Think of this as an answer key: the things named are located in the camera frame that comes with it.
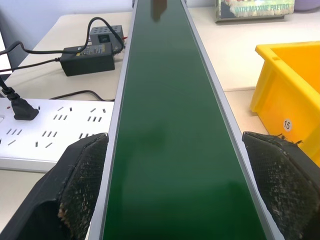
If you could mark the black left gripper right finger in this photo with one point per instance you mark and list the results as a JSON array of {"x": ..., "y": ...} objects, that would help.
[{"x": 282, "y": 175}]

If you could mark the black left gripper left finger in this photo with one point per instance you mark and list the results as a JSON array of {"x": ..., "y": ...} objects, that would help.
[{"x": 82, "y": 180}]

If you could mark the green conveyor belt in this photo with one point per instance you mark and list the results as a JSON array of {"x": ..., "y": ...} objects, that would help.
[{"x": 170, "y": 125}]

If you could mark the white power strip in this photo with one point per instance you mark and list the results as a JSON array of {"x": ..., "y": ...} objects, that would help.
[{"x": 52, "y": 130}]

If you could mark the black power plug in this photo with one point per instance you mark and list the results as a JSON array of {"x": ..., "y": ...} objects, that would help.
[{"x": 22, "y": 110}]

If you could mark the yellow plastic bin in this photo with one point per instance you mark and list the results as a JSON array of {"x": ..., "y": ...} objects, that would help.
[{"x": 290, "y": 82}]

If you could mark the black power adapter brick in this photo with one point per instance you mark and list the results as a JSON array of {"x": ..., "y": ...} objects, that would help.
[{"x": 87, "y": 60}]

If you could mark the grey speed controller box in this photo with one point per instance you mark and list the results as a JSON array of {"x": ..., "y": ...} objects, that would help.
[{"x": 107, "y": 35}]

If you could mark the book with Maxine Paetro print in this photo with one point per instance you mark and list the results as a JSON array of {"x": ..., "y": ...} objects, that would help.
[{"x": 252, "y": 11}]

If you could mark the purple object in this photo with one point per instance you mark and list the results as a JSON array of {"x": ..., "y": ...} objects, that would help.
[{"x": 308, "y": 5}]

